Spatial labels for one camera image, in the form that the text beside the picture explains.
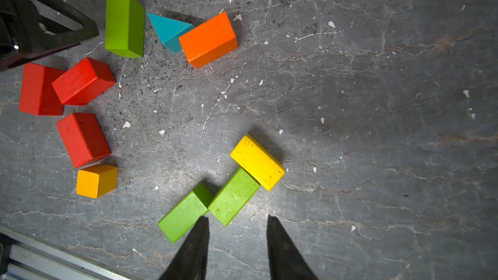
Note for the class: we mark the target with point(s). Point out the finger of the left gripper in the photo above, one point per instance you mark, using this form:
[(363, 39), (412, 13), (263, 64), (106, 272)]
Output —
[(26, 35)]

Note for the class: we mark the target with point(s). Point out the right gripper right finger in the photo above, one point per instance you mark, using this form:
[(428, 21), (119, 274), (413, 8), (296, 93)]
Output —
[(285, 261)]

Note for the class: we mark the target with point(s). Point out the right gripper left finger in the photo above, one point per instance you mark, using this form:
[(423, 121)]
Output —
[(191, 260)]

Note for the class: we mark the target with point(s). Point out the green block pair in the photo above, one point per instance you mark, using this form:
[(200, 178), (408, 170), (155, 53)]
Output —
[(186, 213), (230, 200)]

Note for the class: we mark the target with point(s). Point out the red block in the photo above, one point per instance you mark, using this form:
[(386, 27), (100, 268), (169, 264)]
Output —
[(83, 82), (38, 96), (83, 138)]

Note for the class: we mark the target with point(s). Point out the yellow rectangular block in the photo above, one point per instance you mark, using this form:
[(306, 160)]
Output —
[(256, 161)]

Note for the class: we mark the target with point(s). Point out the teal triangle block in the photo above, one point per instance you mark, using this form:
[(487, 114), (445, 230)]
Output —
[(169, 30)]

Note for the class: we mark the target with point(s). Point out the orange rectangular block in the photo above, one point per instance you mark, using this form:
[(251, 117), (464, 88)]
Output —
[(209, 41)]

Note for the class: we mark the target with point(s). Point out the small orange-yellow cube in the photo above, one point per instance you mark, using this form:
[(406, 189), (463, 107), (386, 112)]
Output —
[(96, 180)]

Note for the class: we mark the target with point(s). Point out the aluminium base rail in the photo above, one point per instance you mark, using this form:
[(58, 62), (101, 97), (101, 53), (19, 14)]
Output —
[(24, 257)]

